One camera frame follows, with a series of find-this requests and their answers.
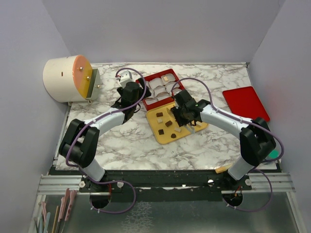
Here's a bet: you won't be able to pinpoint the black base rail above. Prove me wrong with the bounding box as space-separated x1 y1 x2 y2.
47 169 253 202

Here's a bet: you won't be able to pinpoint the green lid jar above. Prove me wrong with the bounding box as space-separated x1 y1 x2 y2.
266 150 280 163

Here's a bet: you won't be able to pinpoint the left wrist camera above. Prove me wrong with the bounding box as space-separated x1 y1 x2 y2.
119 71 133 88

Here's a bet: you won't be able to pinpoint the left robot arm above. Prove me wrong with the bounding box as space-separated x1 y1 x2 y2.
58 78 151 192

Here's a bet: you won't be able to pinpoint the red chocolate box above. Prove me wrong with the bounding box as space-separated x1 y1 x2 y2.
143 68 185 111

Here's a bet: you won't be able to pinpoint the clear and metal tongs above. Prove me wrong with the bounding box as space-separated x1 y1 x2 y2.
167 108 195 134

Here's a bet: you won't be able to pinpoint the pink tool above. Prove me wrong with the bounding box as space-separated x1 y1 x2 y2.
58 188 77 222

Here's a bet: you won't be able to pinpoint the white cylindrical container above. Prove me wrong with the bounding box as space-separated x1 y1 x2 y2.
43 55 92 103

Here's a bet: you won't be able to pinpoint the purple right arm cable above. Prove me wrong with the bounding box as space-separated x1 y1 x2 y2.
171 77 285 212

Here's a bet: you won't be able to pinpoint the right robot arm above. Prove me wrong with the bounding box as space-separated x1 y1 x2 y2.
171 90 276 190

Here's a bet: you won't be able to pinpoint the aluminium frame rail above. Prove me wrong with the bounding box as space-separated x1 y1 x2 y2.
37 172 295 196

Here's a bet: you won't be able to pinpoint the red box lid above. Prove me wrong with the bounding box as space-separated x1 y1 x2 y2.
223 86 270 122

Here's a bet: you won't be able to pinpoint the yellow plastic tray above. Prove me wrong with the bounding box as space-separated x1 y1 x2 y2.
145 101 209 145

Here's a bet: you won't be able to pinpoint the grey green drawer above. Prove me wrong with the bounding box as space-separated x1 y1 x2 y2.
86 69 101 102

